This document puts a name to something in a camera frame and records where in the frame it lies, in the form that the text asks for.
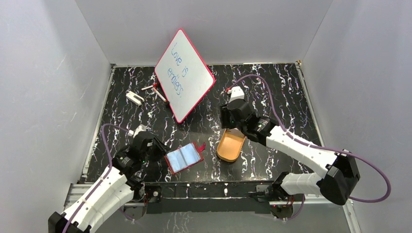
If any red leather card holder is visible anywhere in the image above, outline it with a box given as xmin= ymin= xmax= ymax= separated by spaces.
xmin=165 ymin=142 xmax=206 ymax=175

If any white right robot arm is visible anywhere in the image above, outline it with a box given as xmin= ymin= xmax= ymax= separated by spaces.
xmin=220 ymin=99 xmax=360 ymax=205

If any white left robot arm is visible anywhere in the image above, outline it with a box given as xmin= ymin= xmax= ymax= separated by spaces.
xmin=48 ymin=131 xmax=170 ymax=233

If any orange oval tray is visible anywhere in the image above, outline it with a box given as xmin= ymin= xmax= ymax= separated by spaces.
xmin=216 ymin=129 xmax=246 ymax=163

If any white whiteboard eraser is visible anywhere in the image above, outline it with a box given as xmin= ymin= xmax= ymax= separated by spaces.
xmin=126 ymin=91 xmax=145 ymax=106

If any red capped marker pen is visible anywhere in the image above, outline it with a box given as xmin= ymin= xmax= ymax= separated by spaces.
xmin=141 ymin=83 xmax=158 ymax=91

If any pink framed whiteboard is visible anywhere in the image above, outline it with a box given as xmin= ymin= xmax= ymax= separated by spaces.
xmin=154 ymin=28 xmax=216 ymax=123

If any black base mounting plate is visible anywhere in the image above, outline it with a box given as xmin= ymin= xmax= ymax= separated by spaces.
xmin=145 ymin=181 xmax=280 ymax=214

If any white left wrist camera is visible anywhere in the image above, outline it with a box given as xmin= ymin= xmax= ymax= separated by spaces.
xmin=128 ymin=124 xmax=146 ymax=138

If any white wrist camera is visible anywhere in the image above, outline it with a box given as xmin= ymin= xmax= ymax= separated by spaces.
xmin=128 ymin=124 xmax=146 ymax=138
xmin=226 ymin=86 xmax=244 ymax=103

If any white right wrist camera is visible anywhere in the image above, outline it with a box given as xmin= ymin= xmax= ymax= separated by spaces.
xmin=226 ymin=86 xmax=244 ymax=103

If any aluminium rail frame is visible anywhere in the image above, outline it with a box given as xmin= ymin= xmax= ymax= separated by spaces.
xmin=64 ymin=63 xmax=361 ymax=233

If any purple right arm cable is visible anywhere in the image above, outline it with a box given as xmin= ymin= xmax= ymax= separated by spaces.
xmin=226 ymin=74 xmax=392 ymax=203

